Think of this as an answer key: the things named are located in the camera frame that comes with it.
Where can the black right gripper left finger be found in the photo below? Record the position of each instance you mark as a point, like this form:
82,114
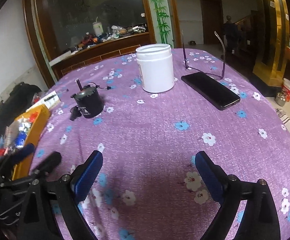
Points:
84,176

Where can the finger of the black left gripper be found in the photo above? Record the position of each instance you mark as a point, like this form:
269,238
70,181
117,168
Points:
48,163
11,159

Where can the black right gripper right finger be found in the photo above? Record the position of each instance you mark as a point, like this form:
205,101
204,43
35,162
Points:
212,175

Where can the yellow-rimmed white tray box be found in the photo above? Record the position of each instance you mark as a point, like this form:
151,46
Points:
25,129

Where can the black bag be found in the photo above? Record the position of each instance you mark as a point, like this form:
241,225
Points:
20,99

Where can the black screwdriver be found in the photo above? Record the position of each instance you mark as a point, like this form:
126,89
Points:
55,94

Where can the black cylindrical motor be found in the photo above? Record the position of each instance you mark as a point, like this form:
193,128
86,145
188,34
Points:
89,103

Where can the purple floral tablecloth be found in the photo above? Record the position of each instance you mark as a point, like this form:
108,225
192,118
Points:
148,187

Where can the black smartphone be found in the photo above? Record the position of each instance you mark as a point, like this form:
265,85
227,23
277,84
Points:
217,94

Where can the red white bucket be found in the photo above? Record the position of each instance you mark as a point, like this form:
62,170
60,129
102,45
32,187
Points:
286,89

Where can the white plastic jar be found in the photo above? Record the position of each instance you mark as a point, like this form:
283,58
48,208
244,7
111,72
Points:
156,67

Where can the wooden cabinet with clutter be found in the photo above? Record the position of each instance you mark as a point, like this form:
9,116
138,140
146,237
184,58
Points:
67,34

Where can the white kettle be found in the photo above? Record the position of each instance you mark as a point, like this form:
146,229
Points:
98,27

